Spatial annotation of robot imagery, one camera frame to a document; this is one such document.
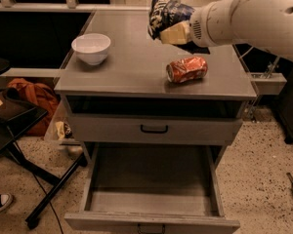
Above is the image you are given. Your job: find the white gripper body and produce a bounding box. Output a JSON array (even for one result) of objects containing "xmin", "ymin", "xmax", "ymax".
[{"xmin": 189, "ymin": 0, "xmax": 233, "ymax": 47}]

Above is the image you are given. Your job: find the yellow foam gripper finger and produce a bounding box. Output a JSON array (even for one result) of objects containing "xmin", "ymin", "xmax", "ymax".
[{"xmin": 160, "ymin": 20, "xmax": 191, "ymax": 45}]

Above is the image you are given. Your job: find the blue chip bag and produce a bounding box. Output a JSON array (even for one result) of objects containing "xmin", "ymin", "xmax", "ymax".
[{"xmin": 147, "ymin": 0, "xmax": 210, "ymax": 54}]

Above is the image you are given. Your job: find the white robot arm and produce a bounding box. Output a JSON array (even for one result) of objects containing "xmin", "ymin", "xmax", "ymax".
[{"xmin": 160, "ymin": 0, "xmax": 293, "ymax": 62}]

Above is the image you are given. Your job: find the grey drawer cabinet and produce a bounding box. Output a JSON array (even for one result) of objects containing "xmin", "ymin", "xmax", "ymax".
[{"xmin": 54, "ymin": 10, "xmax": 258, "ymax": 234}]

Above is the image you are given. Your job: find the closed grey upper drawer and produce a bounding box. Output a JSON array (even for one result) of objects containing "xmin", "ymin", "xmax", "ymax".
[{"xmin": 68, "ymin": 115, "xmax": 242, "ymax": 145}]

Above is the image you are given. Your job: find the open grey lower drawer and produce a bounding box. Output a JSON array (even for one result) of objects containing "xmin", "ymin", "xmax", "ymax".
[{"xmin": 65, "ymin": 143, "xmax": 240, "ymax": 234}]

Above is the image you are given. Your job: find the dark brown bag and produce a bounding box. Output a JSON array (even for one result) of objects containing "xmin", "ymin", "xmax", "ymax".
[{"xmin": 0, "ymin": 88, "xmax": 37, "ymax": 123}]

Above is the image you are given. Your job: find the crushed red soda can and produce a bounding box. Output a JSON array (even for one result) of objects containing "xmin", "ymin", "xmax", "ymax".
[{"xmin": 166, "ymin": 57, "xmax": 208, "ymax": 83}]

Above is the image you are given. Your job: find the white bowl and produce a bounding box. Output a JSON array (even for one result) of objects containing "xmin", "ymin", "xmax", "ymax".
[{"xmin": 71, "ymin": 33, "xmax": 111, "ymax": 65}]

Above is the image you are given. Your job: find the clear plastic snack bin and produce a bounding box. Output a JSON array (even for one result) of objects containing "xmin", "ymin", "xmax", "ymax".
[{"xmin": 44, "ymin": 102, "xmax": 78, "ymax": 145}]

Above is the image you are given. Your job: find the orange backpack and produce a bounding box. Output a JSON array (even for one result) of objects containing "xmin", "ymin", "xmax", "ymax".
[{"xmin": 8, "ymin": 78, "xmax": 59, "ymax": 137}]

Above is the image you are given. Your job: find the black folding stand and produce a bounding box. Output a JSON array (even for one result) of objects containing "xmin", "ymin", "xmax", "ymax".
[{"xmin": 0, "ymin": 54, "xmax": 89, "ymax": 230}]

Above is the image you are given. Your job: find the black floor cable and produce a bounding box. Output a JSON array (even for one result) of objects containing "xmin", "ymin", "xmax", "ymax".
[{"xmin": 30, "ymin": 171, "xmax": 65, "ymax": 234}]

